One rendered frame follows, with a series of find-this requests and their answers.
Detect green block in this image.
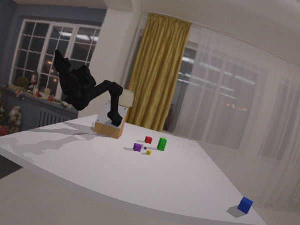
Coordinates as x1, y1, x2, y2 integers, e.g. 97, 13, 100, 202
159, 137, 167, 146
157, 143, 166, 151

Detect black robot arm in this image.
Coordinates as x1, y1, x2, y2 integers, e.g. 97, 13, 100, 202
65, 65, 123, 127

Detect purple cube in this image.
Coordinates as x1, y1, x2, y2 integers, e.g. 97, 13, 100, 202
133, 143, 142, 152

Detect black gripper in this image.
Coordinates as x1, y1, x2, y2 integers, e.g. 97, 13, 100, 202
54, 49, 81, 96

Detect blue cube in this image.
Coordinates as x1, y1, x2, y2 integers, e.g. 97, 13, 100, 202
237, 197, 253, 214

